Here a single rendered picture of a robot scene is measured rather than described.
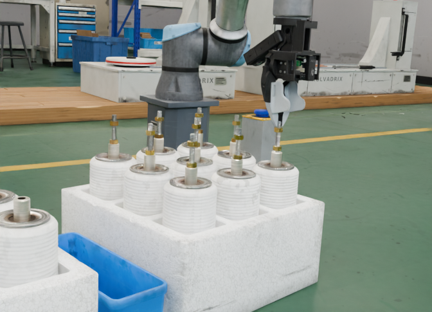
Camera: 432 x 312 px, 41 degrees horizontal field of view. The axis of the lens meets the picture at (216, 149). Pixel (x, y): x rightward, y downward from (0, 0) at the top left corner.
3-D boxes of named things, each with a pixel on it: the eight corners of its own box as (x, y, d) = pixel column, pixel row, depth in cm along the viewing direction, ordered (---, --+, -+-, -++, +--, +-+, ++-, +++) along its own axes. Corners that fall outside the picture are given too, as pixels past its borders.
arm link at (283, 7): (265, -6, 112) (294, -3, 117) (263, 18, 113) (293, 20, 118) (294, -7, 106) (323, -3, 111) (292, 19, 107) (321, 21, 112)
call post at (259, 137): (234, 235, 150) (241, 116, 144) (252, 229, 155) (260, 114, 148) (254, 244, 145) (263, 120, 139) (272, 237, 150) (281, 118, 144)
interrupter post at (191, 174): (182, 186, 102) (182, 167, 102) (186, 183, 105) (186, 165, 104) (195, 187, 102) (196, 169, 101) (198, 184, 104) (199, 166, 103)
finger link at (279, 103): (282, 130, 112) (287, 82, 110) (261, 125, 116) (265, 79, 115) (294, 130, 114) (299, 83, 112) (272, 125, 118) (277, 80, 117)
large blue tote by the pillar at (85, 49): (69, 71, 593) (69, 34, 585) (105, 71, 619) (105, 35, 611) (92, 76, 556) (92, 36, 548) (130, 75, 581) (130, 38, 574)
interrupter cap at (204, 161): (171, 159, 121) (171, 156, 121) (204, 158, 124) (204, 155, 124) (184, 168, 115) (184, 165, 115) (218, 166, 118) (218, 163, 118)
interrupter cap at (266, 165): (279, 174, 114) (280, 170, 114) (249, 166, 119) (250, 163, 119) (301, 168, 120) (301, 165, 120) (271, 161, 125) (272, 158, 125)
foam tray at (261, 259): (61, 269, 125) (60, 188, 121) (195, 231, 152) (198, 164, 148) (180, 344, 98) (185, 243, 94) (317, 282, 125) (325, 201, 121)
